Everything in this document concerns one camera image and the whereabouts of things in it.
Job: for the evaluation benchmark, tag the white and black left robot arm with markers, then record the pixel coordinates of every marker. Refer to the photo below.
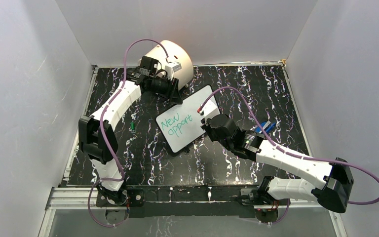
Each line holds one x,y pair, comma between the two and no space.
96,132

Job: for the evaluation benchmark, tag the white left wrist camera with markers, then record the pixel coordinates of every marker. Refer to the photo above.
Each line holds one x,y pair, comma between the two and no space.
171,66

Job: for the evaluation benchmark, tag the blue stapler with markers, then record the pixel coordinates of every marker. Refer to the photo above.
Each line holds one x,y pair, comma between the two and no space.
267,126

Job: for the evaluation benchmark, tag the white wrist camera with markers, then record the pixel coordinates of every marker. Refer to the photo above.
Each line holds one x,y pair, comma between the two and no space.
171,66
209,110

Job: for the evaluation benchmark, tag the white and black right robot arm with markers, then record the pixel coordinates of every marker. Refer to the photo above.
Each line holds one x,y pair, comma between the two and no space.
327,183

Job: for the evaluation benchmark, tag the cream cylindrical container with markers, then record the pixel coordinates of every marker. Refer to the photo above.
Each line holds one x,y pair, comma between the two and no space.
185,74

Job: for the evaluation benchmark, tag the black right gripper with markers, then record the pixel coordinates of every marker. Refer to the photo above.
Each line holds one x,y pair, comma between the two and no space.
205,127

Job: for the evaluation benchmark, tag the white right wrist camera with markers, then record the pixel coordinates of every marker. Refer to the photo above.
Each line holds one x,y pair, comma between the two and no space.
209,110

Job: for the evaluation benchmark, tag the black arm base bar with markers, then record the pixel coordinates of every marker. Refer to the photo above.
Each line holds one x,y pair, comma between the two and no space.
203,200

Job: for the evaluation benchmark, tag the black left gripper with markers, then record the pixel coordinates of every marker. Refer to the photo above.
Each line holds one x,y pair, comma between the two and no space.
172,94

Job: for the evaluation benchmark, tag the black framed whiteboard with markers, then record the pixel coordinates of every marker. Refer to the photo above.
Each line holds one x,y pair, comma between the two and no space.
181,124

